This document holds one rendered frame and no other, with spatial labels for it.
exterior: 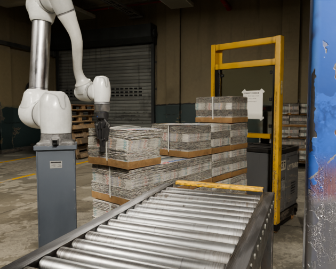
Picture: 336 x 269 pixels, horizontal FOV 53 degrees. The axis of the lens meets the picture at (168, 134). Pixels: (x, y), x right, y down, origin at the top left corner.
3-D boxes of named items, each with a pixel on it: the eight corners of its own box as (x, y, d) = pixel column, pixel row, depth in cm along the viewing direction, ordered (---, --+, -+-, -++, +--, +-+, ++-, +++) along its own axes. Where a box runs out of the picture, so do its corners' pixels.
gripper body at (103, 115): (111, 111, 202) (111, 127, 203) (102, 111, 208) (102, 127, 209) (101, 111, 197) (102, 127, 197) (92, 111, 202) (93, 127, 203)
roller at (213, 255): (89, 243, 109) (89, 228, 109) (236, 269, 91) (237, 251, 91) (80, 249, 104) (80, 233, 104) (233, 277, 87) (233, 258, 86)
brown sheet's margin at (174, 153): (150, 153, 265) (150, 148, 264) (174, 150, 286) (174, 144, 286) (188, 158, 240) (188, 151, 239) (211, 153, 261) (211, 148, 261)
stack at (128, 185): (92, 286, 227) (89, 163, 221) (194, 236, 316) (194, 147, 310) (132, 307, 202) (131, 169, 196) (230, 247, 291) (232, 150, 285)
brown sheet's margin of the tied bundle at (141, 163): (109, 166, 204) (109, 158, 203) (143, 160, 226) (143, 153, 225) (127, 169, 194) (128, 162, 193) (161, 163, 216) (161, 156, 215)
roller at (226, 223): (126, 223, 131) (129, 211, 134) (249, 240, 114) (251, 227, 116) (121, 218, 127) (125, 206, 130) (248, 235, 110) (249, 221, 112)
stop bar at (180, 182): (177, 183, 174) (177, 179, 174) (264, 190, 158) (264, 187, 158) (175, 184, 171) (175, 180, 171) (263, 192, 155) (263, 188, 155)
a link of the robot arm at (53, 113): (49, 134, 166) (48, 89, 164) (32, 132, 178) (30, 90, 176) (78, 132, 178) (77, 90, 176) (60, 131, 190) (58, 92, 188)
